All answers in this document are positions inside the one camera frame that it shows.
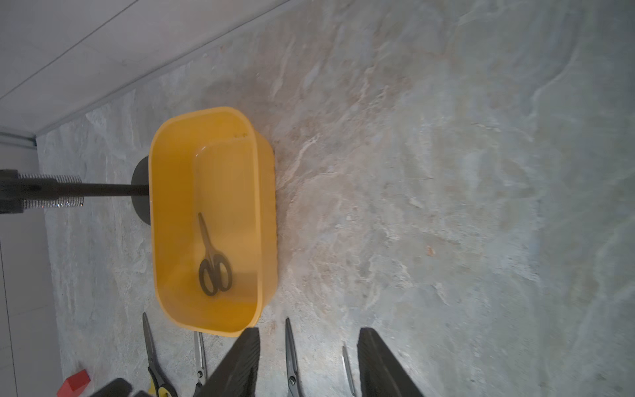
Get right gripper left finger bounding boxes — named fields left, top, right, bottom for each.
left=195, top=328, right=261, bottom=397

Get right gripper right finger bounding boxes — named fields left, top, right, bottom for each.
left=357, top=327, right=424, bottom=397

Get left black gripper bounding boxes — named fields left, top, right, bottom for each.
left=91, top=378, right=149, bottom=397

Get large silver blade black scissors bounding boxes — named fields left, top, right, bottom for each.
left=193, top=332, right=208, bottom=397

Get black yellow handled scissors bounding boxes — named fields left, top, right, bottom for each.
left=142, top=313, right=178, bottom=397

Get yellow plastic storage box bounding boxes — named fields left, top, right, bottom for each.
left=149, top=107, right=279, bottom=337

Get red block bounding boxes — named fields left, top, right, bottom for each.
left=56, top=369, right=91, bottom=397

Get smallest grey handled scissors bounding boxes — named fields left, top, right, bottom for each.
left=198, top=213, right=233, bottom=297

